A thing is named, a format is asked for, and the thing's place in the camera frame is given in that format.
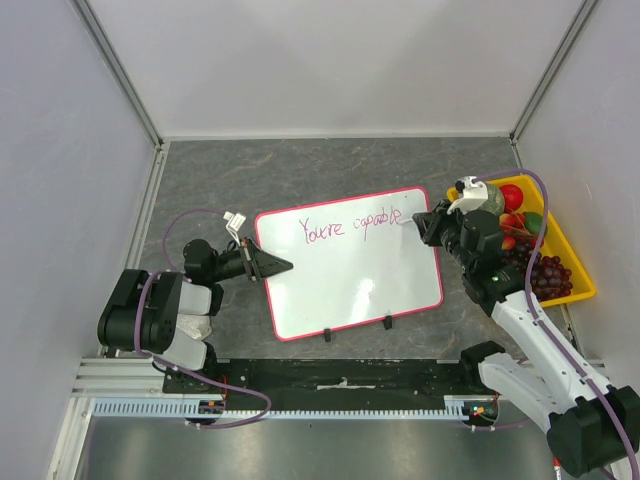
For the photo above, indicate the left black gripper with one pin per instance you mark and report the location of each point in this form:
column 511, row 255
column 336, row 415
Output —
column 258, row 262

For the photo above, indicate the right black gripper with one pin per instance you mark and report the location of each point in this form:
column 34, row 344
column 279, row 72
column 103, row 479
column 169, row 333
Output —
column 435, row 228

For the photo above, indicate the pink framed whiteboard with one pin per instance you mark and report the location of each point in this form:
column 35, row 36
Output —
column 353, row 263

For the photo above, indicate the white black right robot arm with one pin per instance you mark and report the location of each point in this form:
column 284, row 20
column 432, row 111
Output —
column 588, row 422

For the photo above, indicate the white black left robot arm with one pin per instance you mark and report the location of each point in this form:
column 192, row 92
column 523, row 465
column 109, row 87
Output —
column 143, row 310

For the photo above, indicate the green netted melon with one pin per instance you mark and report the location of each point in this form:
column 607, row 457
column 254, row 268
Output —
column 495, row 203

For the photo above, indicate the red apple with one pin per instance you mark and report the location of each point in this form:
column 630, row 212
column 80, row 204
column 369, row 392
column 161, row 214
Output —
column 513, row 197

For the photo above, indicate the crumpled clear plastic bag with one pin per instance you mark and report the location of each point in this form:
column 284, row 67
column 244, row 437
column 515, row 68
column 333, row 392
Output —
column 195, row 326

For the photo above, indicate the green lime fruit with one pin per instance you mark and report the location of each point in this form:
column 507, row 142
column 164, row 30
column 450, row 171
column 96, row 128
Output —
column 535, row 224

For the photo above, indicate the yellow plastic fruit bin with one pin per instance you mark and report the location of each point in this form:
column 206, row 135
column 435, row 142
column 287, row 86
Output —
column 554, row 244

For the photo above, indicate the dark purple grape bunch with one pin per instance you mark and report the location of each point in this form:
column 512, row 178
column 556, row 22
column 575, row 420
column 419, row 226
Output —
column 549, row 280

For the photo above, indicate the red marker pen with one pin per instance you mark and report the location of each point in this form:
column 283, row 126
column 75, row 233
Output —
column 557, row 469

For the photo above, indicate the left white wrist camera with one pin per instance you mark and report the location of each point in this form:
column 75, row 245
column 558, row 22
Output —
column 234, row 223

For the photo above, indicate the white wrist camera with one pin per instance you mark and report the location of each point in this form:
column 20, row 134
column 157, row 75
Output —
column 234, row 223
column 473, row 195

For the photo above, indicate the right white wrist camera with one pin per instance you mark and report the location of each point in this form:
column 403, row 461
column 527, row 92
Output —
column 473, row 195

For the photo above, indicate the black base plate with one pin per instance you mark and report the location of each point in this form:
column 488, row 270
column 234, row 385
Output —
column 284, row 377

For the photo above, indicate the white slotted cable duct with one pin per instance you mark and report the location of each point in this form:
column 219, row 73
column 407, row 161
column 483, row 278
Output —
column 325, row 404

